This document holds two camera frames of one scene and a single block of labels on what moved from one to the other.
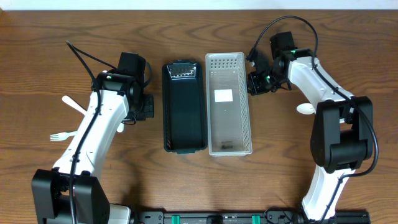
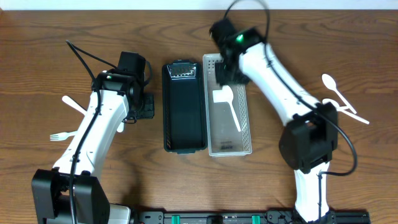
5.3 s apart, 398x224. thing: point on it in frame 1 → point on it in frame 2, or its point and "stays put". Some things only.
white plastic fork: (120, 128) stays put
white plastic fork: (62, 136) stays put
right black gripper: (258, 81) → (230, 73)
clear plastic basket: (228, 110) stays put
